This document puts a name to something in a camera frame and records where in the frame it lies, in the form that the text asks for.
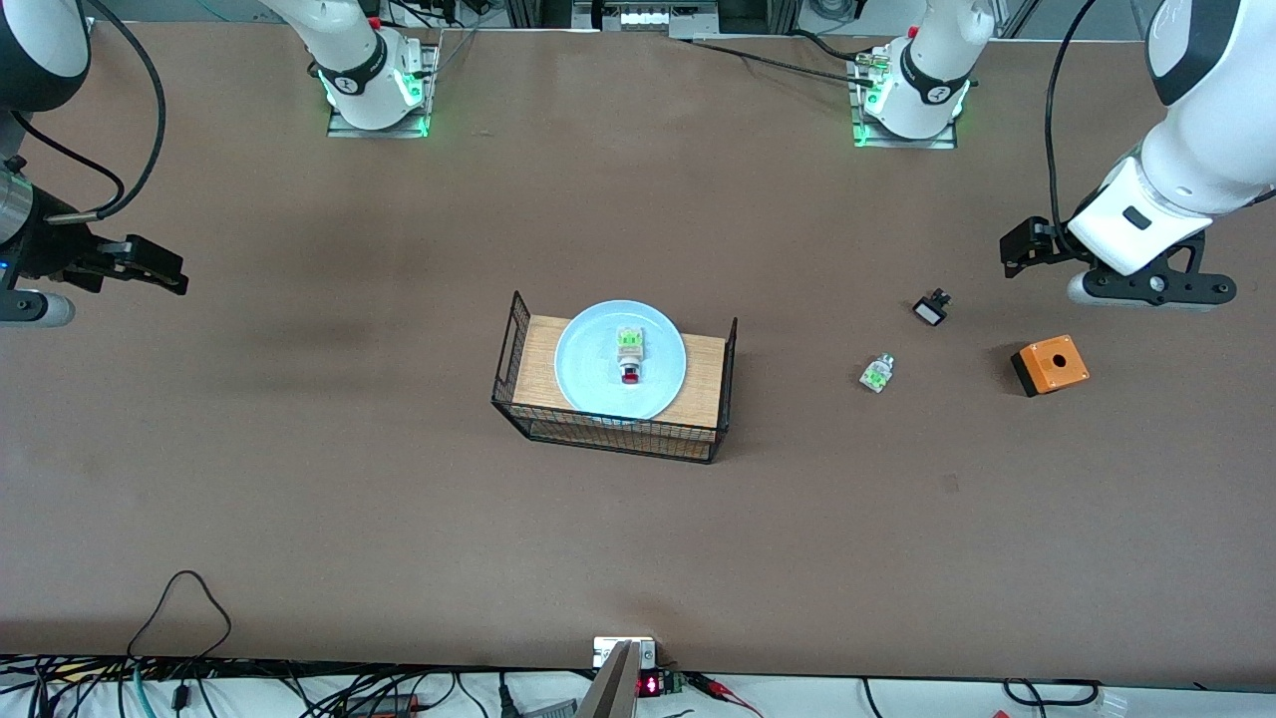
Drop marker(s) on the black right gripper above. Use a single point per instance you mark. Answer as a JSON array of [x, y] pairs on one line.
[[52, 249]]

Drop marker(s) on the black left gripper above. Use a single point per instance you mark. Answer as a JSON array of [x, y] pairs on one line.
[[1043, 242]]

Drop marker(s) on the red push button switch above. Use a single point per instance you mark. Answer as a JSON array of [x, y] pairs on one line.
[[630, 351]]

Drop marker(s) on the light blue plate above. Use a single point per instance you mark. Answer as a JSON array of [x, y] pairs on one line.
[[588, 369]]

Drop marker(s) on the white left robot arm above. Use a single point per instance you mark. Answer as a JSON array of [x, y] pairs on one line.
[[1196, 150]]

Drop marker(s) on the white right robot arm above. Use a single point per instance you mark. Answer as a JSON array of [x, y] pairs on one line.
[[359, 90]]

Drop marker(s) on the black white push button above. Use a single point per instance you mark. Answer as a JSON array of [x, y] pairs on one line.
[[931, 310]]

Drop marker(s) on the orange button box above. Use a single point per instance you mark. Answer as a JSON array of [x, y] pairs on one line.
[[1055, 364]]

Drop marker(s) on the green white contact block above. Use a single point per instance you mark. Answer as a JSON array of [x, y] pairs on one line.
[[877, 374]]

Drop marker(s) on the wooden board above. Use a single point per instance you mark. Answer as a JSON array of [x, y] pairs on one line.
[[533, 359]]

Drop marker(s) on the white led light bar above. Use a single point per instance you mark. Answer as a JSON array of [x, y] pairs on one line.
[[653, 18]]

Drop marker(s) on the black power adapter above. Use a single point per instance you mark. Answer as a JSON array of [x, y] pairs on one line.
[[384, 705]]

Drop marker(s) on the red probe lead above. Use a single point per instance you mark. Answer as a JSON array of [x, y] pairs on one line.
[[723, 690]]

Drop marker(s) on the red digit display module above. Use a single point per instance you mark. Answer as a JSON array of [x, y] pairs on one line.
[[653, 684]]

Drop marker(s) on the grey metal beam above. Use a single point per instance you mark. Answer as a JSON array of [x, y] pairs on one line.
[[610, 693]]

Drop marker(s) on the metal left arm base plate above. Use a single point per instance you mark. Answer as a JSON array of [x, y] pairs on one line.
[[942, 143]]

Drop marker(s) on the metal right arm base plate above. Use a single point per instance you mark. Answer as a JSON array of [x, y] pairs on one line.
[[419, 125]]

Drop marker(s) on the metal bracket plate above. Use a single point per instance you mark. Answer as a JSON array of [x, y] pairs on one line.
[[608, 648]]

